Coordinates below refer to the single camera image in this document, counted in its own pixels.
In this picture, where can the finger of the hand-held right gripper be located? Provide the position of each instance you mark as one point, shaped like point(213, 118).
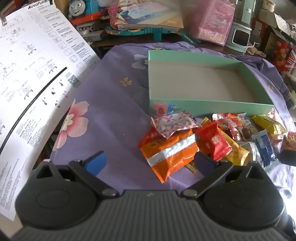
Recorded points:
point(289, 158)

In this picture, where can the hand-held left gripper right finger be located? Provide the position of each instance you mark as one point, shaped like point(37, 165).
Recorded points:
point(204, 164)

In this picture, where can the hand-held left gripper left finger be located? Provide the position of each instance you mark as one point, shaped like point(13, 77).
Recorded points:
point(96, 162)

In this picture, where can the red patterned snack packet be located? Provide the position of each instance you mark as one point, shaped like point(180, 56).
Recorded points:
point(290, 142)

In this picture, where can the blue and white snack packet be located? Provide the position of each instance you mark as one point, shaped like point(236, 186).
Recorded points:
point(266, 150)

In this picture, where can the small red snack packet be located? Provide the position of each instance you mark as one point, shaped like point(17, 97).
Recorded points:
point(214, 139)

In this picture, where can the orange silver-striped snack packet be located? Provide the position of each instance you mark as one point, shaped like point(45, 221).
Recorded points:
point(171, 158)

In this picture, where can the clear silver cookie packet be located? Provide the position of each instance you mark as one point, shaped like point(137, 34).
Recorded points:
point(251, 150)

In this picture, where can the yellow silver-striped snack packet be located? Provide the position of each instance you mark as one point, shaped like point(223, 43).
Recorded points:
point(268, 124)

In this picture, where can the red-orange green-label snack packet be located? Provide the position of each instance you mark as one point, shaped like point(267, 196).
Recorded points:
point(227, 122)

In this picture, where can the brown jelly cup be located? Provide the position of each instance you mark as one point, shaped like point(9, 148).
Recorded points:
point(246, 133)

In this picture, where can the pink floral snack packet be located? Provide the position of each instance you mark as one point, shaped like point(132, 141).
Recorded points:
point(173, 125)

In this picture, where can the long red snack packet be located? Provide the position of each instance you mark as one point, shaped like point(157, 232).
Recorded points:
point(148, 138)

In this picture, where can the pink and blue candy packet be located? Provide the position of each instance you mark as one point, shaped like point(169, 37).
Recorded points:
point(163, 109)

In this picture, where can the mint green cardboard box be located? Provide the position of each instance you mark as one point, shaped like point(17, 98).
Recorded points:
point(208, 78)

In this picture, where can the purple floral cloth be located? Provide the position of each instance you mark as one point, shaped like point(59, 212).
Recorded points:
point(111, 92)

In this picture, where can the red printed box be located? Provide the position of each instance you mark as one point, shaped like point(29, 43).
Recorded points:
point(281, 55)

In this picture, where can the white instruction sheet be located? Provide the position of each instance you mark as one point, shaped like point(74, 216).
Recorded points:
point(34, 69)

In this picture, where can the beige plush toy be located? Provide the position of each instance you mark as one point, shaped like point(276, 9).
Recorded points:
point(254, 49)

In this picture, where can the white cardboard box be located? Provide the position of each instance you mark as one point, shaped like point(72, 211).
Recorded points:
point(277, 20)

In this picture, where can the teal plastic toy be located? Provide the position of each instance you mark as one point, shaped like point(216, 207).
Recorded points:
point(157, 33)

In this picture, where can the pink printed box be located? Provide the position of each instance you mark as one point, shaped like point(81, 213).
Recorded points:
point(217, 23)

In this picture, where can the mint green toy appliance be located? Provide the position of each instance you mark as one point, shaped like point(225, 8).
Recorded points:
point(242, 14)

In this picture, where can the blue toy train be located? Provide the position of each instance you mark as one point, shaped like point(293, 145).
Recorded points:
point(78, 9)

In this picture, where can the children's picture book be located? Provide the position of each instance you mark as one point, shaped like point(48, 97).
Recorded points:
point(148, 14)

